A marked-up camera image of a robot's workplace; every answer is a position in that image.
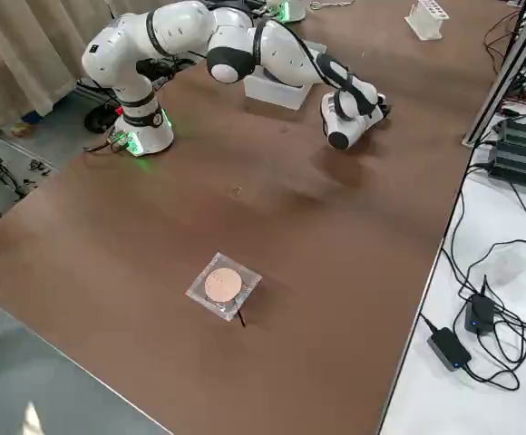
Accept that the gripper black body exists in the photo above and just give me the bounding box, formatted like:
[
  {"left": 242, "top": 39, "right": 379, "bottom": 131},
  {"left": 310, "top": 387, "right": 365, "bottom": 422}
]
[{"left": 377, "top": 92, "right": 395, "bottom": 120}]

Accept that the white test tube rack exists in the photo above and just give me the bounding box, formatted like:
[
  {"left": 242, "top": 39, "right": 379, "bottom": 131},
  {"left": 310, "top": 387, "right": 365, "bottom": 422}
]
[{"left": 404, "top": 0, "right": 451, "bottom": 42}]

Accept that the white plastic box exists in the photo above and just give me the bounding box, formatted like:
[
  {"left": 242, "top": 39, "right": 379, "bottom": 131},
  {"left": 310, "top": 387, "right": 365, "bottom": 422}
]
[{"left": 243, "top": 38, "right": 328, "bottom": 111}]

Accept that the black power supply box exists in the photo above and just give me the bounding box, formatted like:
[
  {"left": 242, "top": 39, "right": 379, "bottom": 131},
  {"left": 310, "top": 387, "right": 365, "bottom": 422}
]
[{"left": 487, "top": 118, "right": 526, "bottom": 194}]

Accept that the black power adapter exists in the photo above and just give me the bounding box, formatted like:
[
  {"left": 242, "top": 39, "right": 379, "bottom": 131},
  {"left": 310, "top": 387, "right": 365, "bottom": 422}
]
[
  {"left": 427, "top": 326, "right": 472, "bottom": 372},
  {"left": 464, "top": 293, "right": 499, "bottom": 336}
]

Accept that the black caster wheel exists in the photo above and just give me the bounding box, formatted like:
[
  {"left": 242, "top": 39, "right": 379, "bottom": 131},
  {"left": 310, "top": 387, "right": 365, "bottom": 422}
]
[{"left": 83, "top": 101, "right": 120, "bottom": 135}]

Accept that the beige curtain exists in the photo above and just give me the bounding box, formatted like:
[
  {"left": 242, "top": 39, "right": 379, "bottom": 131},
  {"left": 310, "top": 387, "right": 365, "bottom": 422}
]
[{"left": 0, "top": 0, "right": 191, "bottom": 119}]

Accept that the grey desk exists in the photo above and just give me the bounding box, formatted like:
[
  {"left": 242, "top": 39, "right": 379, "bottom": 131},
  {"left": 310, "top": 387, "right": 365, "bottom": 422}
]
[{"left": 0, "top": 289, "right": 173, "bottom": 435}]

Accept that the aluminium frame post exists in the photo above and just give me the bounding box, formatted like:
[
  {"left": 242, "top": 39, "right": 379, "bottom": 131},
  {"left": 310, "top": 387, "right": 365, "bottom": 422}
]
[{"left": 461, "top": 0, "right": 526, "bottom": 149}]

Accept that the black cable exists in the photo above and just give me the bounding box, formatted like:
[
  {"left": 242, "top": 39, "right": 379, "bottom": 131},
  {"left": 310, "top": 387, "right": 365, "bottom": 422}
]
[
  {"left": 464, "top": 312, "right": 526, "bottom": 393},
  {"left": 460, "top": 241, "right": 526, "bottom": 300},
  {"left": 442, "top": 162, "right": 493, "bottom": 300}
]

